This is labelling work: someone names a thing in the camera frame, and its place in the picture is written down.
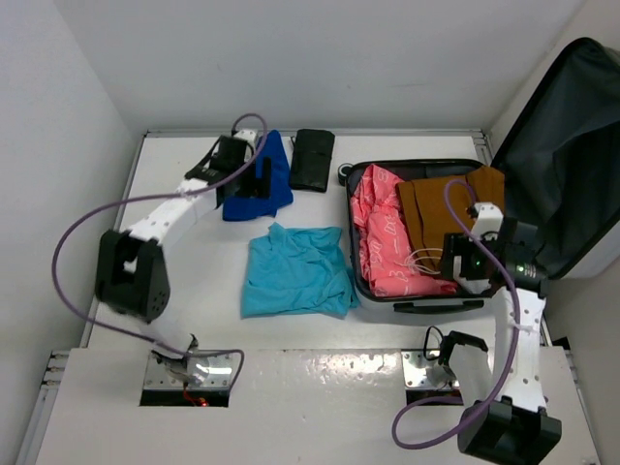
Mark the white drawstring bag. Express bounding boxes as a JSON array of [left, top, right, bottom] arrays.
[[405, 248, 490, 295]]

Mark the mustard brown cloth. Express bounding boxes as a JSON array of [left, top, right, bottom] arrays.
[[396, 167, 505, 273]]

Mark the pink patterned garment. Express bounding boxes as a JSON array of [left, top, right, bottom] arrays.
[[350, 164, 457, 297]]

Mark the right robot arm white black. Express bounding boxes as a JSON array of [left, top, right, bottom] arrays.
[[438, 204, 562, 464]]

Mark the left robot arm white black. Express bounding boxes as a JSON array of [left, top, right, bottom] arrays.
[[95, 129, 261, 384]]

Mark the royal blue cloth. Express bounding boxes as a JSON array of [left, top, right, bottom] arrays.
[[222, 130, 294, 222]]

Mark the open grey lined suitcase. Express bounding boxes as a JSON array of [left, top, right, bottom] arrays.
[[344, 38, 619, 315]]

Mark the black folded pouch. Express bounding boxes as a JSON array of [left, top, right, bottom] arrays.
[[289, 129, 335, 193]]

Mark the light blue t-shirt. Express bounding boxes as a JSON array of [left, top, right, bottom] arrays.
[[240, 223, 359, 319]]

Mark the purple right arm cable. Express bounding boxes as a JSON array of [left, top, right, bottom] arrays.
[[390, 178, 522, 450]]

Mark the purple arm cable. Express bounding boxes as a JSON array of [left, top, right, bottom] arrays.
[[51, 113, 268, 388], [390, 178, 522, 450]]

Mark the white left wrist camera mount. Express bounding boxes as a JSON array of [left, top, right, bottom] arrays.
[[233, 129, 259, 147]]

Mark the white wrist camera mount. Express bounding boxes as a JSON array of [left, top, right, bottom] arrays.
[[468, 202, 504, 240], [233, 129, 259, 147]]

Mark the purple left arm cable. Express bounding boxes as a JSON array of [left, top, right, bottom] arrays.
[[51, 113, 268, 388]]

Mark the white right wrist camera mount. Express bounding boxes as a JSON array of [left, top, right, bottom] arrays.
[[468, 202, 504, 240]]

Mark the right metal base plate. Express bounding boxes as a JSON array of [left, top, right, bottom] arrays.
[[401, 350, 459, 391]]

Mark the metal base plate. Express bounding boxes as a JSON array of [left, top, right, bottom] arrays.
[[401, 350, 459, 391], [142, 351, 233, 391]]

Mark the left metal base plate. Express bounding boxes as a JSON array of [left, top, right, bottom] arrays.
[[142, 351, 233, 391]]

